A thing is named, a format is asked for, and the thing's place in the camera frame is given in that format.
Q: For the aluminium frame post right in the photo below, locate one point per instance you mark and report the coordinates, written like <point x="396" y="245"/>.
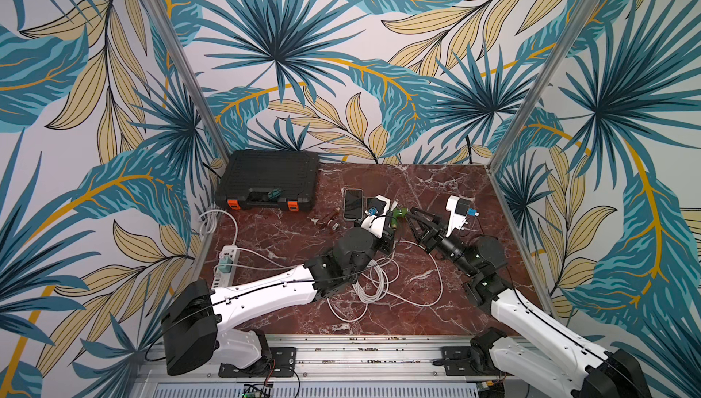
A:
<point x="563" y="45"/>

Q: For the green plastic fitting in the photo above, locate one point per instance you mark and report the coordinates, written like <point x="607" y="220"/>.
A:
<point x="398" y="213"/>

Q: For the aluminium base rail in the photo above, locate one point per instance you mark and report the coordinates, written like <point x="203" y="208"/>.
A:
<point x="342" y="366"/>

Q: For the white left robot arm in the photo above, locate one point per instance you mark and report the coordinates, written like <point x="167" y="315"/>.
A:
<point x="201" y="325"/>

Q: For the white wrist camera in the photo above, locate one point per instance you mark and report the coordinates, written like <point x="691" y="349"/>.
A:
<point x="460" y="209"/>
<point x="371" y="223"/>

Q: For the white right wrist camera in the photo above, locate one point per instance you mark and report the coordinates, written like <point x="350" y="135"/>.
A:
<point x="460" y="209"/>

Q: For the aluminium frame post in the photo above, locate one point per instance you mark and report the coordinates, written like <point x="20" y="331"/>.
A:
<point x="158" y="14"/>
<point x="563" y="45"/>

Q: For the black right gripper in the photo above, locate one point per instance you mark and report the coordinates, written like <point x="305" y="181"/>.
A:
<point x="434" y="235"/>

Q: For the blue-cased smartphone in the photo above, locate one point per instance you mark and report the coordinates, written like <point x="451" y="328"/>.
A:
<point x="353" y="204"/>

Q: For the green black screwdriver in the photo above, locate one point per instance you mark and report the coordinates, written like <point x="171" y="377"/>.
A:
<point x="274" y="195"/>

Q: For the aluminium frame post left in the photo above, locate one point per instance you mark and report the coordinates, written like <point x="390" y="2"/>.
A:
<point x="158" y="14"/>

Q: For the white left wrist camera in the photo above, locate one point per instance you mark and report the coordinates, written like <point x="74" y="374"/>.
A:
<point x="371" y="223"/>

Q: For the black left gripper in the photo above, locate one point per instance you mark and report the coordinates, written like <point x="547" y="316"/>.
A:
<point x="388" y="236"/>

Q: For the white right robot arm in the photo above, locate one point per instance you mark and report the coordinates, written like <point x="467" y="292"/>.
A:
<point x="563" y="363"/>

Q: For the maroon hose nozzle fitting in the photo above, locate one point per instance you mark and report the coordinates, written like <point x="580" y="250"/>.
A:
<point x="330" y="221"/>

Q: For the white power strip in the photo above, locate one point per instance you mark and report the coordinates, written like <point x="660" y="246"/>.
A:
<point x="224" y="270"/>

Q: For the black plastic tool case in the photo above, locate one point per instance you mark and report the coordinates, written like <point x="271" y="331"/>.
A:
<point x="251" y="174"/>

